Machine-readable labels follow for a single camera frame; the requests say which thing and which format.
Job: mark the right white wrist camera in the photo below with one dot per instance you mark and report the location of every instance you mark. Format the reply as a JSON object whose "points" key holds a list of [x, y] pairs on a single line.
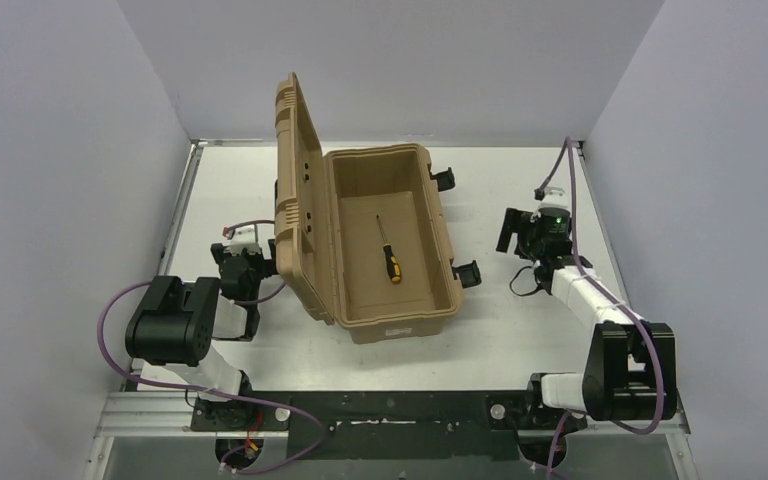
{"points": [[553, 201]]}

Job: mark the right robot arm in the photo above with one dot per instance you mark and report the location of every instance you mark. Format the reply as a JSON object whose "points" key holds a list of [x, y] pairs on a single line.
{"points": [[629, 373]]}

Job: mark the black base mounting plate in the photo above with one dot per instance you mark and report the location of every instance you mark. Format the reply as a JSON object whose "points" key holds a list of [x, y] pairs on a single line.
{"points": [[394, 425]]}

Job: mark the tan plastic toolbox bin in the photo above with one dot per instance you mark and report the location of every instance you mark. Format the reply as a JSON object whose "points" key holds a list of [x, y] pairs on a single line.
{"points": [[328, 248]]}

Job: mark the black yellow handled screwdriver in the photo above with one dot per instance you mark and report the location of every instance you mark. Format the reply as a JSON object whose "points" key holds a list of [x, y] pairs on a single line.
{"points": [[392, 264]]}

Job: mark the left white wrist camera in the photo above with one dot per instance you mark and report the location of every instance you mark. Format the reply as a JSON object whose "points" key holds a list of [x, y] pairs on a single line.
{"points": [[241, 240]]}

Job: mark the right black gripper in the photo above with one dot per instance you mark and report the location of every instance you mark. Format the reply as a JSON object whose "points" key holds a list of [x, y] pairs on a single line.
{"points": [[523, 223]]}

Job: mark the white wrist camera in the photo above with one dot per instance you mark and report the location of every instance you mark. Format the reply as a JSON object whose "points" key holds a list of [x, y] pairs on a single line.
{"points": [[241, 240], [553, 201]]}

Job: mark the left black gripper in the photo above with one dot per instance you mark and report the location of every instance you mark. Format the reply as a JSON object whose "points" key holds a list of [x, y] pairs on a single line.
{"points": [[272, 266]]}

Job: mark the aluminium frame rail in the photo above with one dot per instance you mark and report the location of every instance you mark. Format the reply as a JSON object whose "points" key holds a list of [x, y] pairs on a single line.
{"points": [[165, 414]]}

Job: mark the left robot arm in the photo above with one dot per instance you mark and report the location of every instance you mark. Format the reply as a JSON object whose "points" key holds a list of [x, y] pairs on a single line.
{"points": [[176, 323]]}

